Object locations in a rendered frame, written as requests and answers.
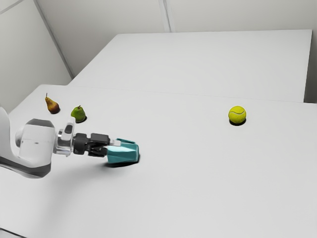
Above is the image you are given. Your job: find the green pear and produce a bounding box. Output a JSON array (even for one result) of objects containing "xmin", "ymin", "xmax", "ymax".
[{"xmin": 70, "ymin": 105, "xmax": 87, "ymax": 123}]

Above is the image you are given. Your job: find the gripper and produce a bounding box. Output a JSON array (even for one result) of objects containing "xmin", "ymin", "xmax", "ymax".
[{"xmin": 73, "ymin": 132, "xmax": 122, "ymax": 158}]

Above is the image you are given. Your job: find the teal faceted mug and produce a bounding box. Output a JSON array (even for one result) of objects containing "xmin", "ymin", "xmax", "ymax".
[{"xmin": 105, "ymin": 138, "xmax": 140, "ymax": 165}]

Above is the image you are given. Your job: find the brown pear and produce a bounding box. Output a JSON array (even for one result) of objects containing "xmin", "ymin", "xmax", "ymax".
[{"xmin": 45, "ymin": 93, "xmax": 60, "ymax": 115}]

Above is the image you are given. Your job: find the yellow tennis ball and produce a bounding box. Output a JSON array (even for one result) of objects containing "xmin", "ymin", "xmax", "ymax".
[{"xmin": 228, "ymin": 106, "xmax": 247, "ymax": 124}]

